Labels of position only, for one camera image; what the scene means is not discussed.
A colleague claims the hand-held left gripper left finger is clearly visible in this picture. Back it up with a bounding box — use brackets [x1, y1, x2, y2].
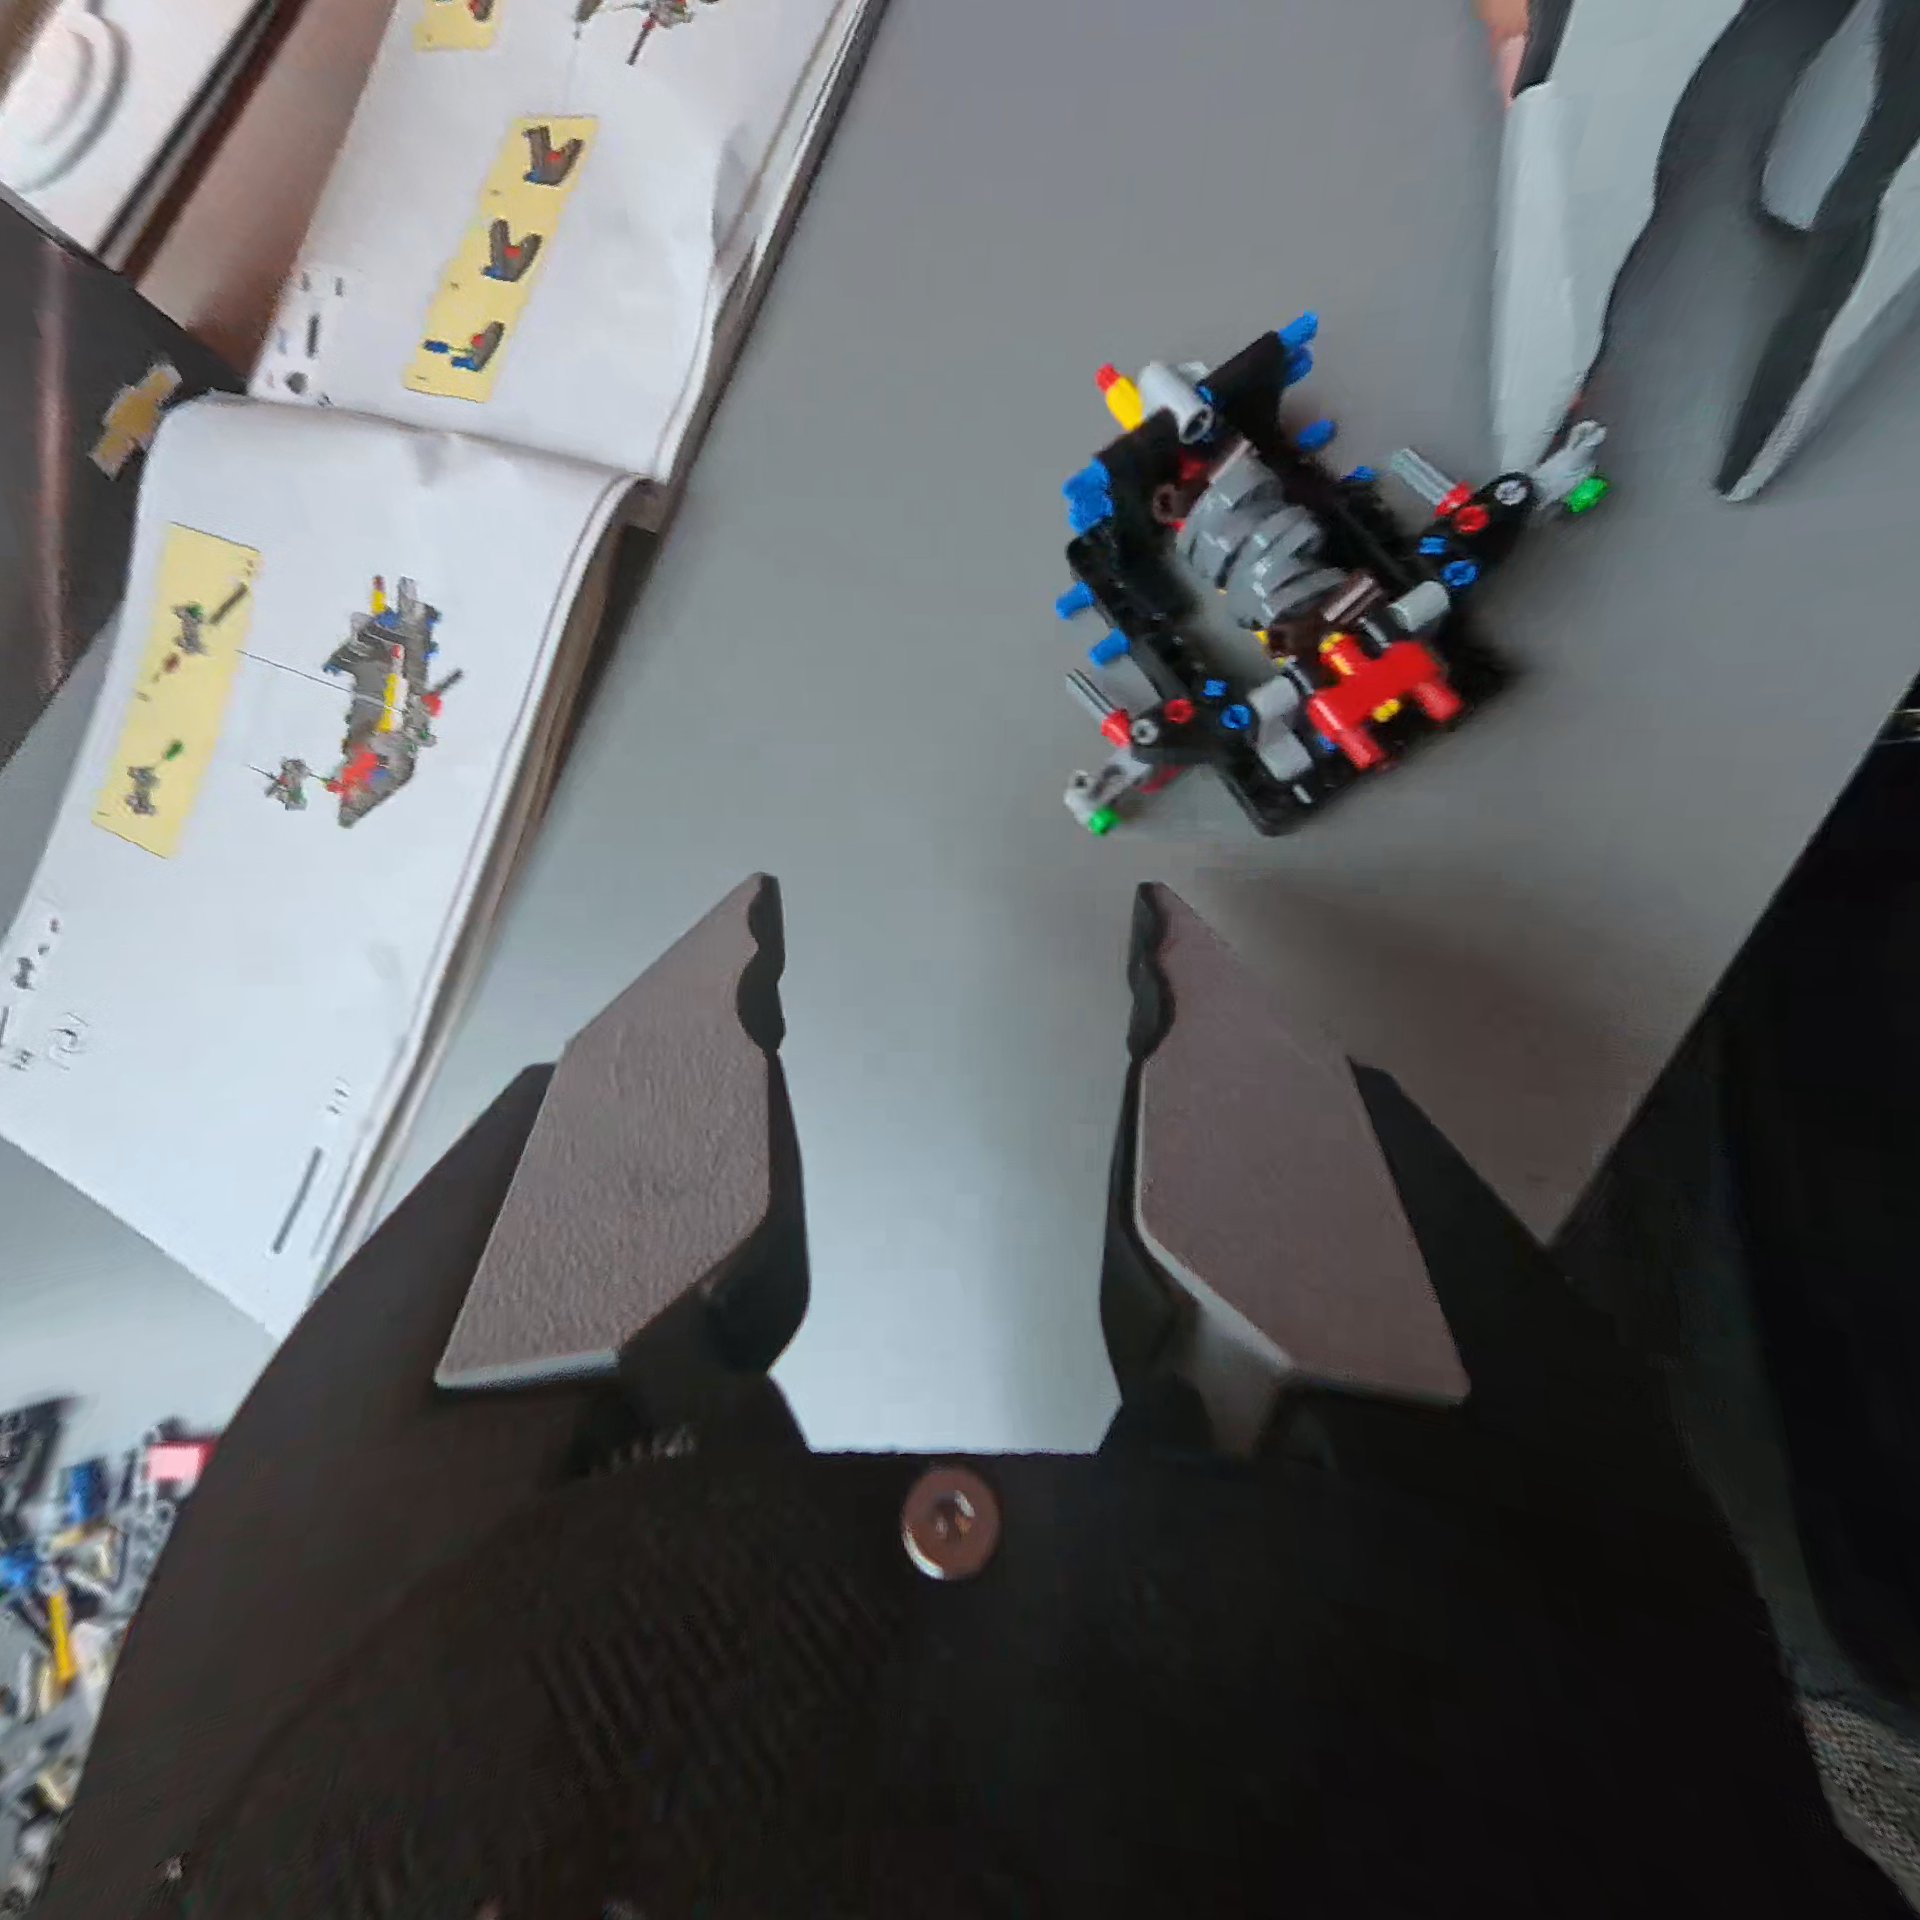
[435, 875, 812, 1389]

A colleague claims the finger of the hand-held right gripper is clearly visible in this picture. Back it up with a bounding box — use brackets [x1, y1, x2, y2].
[1492, 0, 1787, 471]
[1714, 0, 1920, 505]

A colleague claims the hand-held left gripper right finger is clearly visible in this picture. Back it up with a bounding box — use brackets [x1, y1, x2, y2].
[1102, 883, 1469, 1458]

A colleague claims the lego instruction booklet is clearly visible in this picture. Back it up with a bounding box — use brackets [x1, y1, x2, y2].
[0, 0, 890, 1340]

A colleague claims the lego chassis assembly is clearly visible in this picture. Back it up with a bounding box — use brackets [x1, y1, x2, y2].
[1057, 313, 1614, 840]

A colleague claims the pile of lego pieces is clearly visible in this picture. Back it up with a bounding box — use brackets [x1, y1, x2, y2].
[0, 1395, 220, 1854]

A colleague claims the white monitor stand base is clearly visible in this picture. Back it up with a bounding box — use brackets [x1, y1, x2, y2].
[0, 0, 278, 258]

